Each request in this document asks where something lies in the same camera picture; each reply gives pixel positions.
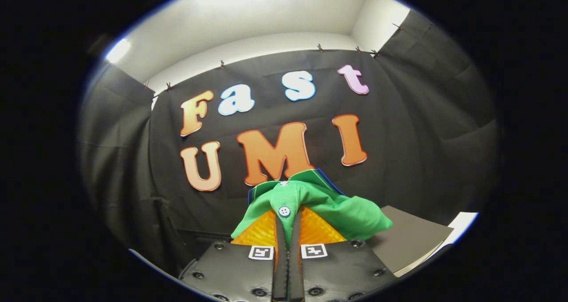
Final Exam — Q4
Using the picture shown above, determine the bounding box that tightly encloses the green polo shirt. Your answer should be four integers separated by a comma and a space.
231, 169, 393, 249

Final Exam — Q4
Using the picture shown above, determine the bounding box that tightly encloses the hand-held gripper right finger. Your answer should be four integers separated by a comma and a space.
288, 207, 398, 302

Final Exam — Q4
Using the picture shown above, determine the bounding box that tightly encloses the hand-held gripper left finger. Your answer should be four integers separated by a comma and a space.
180, 209, 289, 302

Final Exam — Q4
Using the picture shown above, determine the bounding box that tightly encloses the small ceiling light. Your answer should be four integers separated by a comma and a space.
105, 38, 132, 64

